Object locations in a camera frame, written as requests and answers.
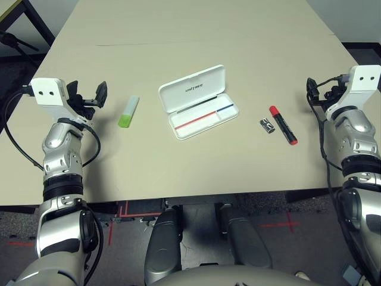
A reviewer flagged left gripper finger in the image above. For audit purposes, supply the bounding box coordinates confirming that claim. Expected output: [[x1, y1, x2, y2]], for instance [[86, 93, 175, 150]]
[[65, 80, 80, 104], [93, 80, 108, 108]]

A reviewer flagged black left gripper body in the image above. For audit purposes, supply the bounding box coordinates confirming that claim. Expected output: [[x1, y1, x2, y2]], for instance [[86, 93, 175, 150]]
[[70, 94, 101, 121]]

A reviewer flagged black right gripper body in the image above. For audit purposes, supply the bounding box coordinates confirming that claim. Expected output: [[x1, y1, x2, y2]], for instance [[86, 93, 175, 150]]
[[323, 88, 343, 105]]

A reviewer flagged green and white highlighter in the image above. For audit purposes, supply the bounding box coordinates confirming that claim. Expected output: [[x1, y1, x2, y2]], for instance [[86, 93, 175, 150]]
[[118, 95, 140, 129]]

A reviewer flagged red and black marker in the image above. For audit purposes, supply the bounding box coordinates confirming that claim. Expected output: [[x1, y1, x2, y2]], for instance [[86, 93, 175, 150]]
[[268, 105, 298, 146]]

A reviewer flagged white Unitree pencil case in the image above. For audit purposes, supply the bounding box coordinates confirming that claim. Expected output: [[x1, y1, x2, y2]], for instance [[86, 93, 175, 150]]
[[158, 64, 240, 141]]

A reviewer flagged black tripod stand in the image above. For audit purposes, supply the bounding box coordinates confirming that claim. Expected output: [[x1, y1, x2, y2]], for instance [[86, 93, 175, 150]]
[[0, 29, 39, 56]]

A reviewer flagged black framed side table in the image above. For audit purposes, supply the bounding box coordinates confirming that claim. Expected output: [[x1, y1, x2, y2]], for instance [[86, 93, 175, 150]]
[[0, 0, 56, 60]]

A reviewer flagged grey robot right leg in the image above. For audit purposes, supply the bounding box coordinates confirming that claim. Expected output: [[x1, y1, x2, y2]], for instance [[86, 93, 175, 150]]
[[216, 202, 273, 269]]

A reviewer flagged blue foam block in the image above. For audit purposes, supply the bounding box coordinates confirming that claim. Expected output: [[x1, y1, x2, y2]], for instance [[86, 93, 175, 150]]
[[342, 264, 358, 281]]

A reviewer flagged grey robot torso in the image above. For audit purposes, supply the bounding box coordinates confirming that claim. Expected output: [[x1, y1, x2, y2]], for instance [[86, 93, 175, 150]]
[[148, 263, 316, 286]]

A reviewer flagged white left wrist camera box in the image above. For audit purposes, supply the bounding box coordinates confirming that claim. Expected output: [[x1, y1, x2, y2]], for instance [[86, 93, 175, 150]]
[[29, 77, 90, 123]]

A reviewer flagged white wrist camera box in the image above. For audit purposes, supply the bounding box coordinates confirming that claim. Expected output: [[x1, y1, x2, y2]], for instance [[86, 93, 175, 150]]
[[29, 77, 90, 123], [324, 64, 381, 120]]

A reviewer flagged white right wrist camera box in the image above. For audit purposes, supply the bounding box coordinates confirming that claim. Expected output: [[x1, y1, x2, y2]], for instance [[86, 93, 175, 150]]
[[324, 64, 381, 120]]

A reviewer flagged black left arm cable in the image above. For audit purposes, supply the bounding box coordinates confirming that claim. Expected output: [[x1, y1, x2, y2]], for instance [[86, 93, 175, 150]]
[[0, 86, 101, 172]]

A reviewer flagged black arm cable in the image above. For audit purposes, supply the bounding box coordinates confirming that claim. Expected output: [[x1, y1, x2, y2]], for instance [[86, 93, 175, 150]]
[[0, 86, 101, 172], [306, 74, 370, 286]]

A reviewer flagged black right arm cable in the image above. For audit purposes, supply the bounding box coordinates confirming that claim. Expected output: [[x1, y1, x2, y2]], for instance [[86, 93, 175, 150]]
[[306, 74, 370, 286]]

